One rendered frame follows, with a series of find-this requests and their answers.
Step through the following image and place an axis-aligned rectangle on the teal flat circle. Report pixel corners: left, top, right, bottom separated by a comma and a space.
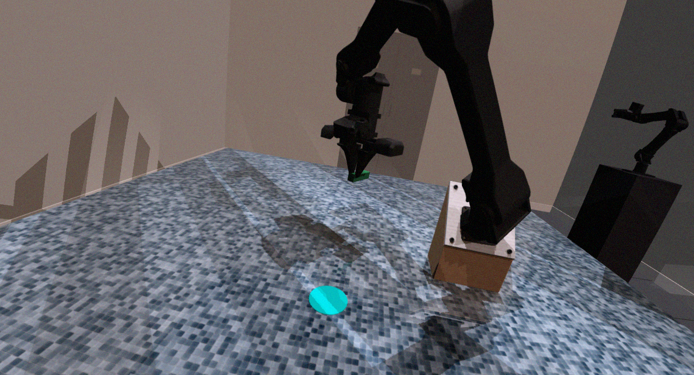
309, 286, 348, 315

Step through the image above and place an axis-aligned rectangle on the green square post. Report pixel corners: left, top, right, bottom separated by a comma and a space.
348, 170, 370, 182

